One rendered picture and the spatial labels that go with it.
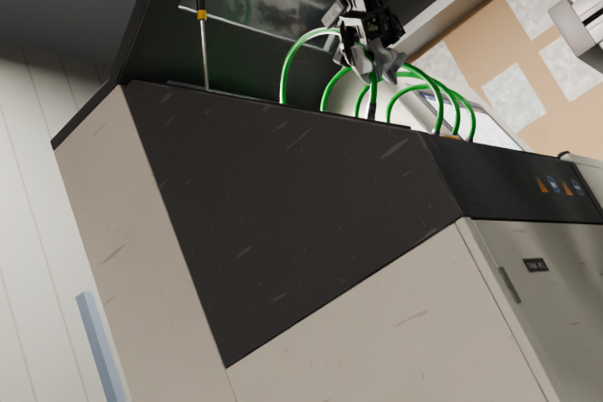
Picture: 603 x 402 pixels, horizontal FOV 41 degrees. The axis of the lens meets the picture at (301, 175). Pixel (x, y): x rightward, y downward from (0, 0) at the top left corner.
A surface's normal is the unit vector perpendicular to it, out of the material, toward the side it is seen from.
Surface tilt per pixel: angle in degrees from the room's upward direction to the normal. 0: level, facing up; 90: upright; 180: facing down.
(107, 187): 90
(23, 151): 90
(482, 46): 90
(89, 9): 180
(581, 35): 90
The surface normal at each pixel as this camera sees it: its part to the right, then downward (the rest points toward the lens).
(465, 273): -0.62, -0.06
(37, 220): 0.71, -0.52
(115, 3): 0.38, 0.85
